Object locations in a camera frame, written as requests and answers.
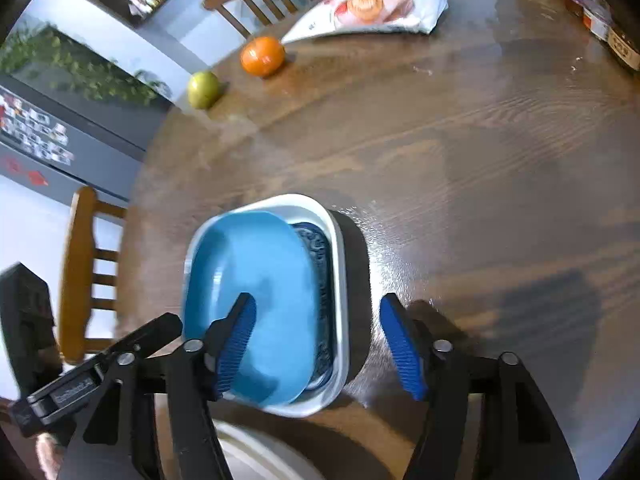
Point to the blue rounded plate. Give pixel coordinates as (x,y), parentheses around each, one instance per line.
(259,253)

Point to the orange tangerine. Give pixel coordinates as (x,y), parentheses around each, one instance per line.
(262,56)

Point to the white snack bag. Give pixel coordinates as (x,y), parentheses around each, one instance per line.
(340,17)

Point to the red label jar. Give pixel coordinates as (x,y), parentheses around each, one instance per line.
(596,16)

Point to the large white plate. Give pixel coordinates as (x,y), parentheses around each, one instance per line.
(252,454)

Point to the green trailing plant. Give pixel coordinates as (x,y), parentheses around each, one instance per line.
(73,67)

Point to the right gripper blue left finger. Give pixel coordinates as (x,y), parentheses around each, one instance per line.
(225,343)

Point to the wooden chair at left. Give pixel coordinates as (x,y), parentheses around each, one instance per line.
(77,301)

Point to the dark grey refrigerator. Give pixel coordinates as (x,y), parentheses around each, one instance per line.
(55,142)

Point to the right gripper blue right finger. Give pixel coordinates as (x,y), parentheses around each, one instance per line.
(407,347)

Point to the green pear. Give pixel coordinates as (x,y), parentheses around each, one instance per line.
(203,90)

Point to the white rectangular tray dish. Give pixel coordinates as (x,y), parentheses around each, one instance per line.
(323,239)

